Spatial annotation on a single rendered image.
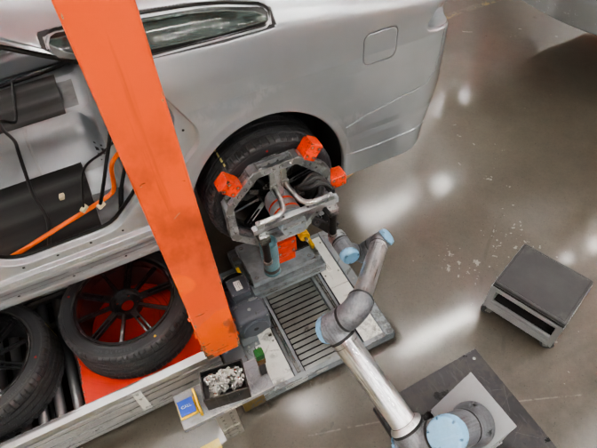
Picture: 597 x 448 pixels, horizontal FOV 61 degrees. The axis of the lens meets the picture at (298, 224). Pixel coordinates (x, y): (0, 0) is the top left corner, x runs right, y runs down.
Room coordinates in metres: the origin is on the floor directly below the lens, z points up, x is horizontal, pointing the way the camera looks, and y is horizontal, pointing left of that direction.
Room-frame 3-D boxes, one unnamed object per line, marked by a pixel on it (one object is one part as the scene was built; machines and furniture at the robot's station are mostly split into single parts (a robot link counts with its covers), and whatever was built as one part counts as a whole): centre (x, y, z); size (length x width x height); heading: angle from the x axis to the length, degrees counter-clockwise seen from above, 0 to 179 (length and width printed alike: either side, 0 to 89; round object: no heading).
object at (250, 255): (1.81, 0.15, 0.32); 0.40 x 0.30 x 0.28; 113
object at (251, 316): (1.46, 0.34, 0.26); 0.42 x 0.18 x 0.35; 23
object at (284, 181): (1.58, -0.05, 1.03); 0.19 x 0.18 x 0.11; 23
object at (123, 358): (1.39, 0.91, 0.39); 0.66 x 0.66 x 0.24
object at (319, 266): (1.81, 0.15, 0.13); 0.50 x 0.36 x 0.10; 113
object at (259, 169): (1.66, 0.09, 0.85); 0.54 x 0.07 x 0.54; 113
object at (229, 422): (0.88, 0.42, 0.21); 0.10 x 0.10 x 0.42; 23
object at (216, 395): (0.90, 0.38, 0.51); 0.20 x 0.14 x 0.13; 104
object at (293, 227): (1.59, 0.06, 0.85); 0.21 x 0.14 x 0.14; 23
